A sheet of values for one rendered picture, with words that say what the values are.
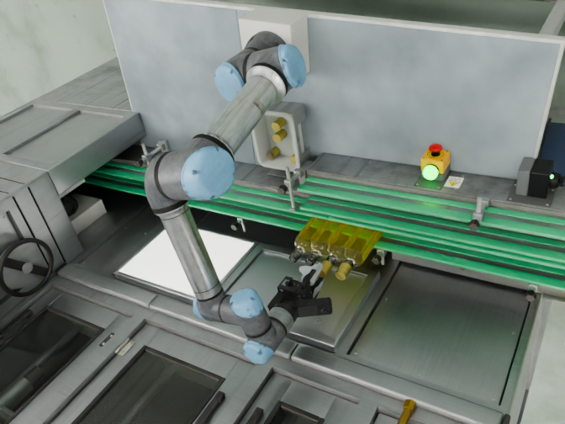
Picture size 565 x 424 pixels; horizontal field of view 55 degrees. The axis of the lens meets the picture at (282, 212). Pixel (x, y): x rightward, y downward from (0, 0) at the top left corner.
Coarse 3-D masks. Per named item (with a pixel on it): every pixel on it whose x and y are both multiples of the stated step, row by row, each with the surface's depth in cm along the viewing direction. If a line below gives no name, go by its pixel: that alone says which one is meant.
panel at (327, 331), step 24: (240, 240) 202; (240, 264) 189; (264, 264) 188; (288, 264) 186; (336, 264) 182; (168, 288) 185; (240, 288) 180; (264, 288) 179; (336, 288) 173; (360, 288) 171; (336, 312) 165; (288, 336) 162; (312, 336) 158; (336, 336) 156
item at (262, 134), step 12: (264, 120) 192; (288, 120) 187; (252, 132) 189; (264, 132) 193; (288, 132) 190; (264, 144) 195; (276, 144) 196; (288, 144) 193; (264, 156) 197; (288, 156) 196; (276, 168) 193
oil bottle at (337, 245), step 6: (342, 228) 173; (348, 228) 172; (354, 228) 172; (336, 234) 171; (342, 234) 170; (348, 234) 170; (354, 234) 171; (336, 240) 168; (342, 240) 168; (348, 240) 168; (330, 246) 167; (336, 246) 166; (342, 246) 166; (330, 252) 166; (336, 252) 165; (342, 252) 165; (342, 258) 166
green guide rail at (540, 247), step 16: (304, 208) 179; (320, 208) 178; (336, 208) 177; (352, 208) 176; (368, 208) 174; (384, 224) 166; (400, 224) 164; (416, 224) 164; (432, 224) 162; (448, 224) 161; (464, 224) 160; (464, 240) 154; (480, 240) 153; (496, 240) 152; (512, 240) 151; (528, 240) 150; (544, 240) 149; (544, 256) 144; (560, 256) 143
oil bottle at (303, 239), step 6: (312, 222) 179; (318, 222) 178; (324, 222) 178; (306, 228) 176; (312, 228) 176; (318, 228) 176; (300, 234) 174; (306, 234) 174; (312, 234) 173; (300, 240) 172; (306, 240) 171; (306, 246) 171; (306, 252) 172
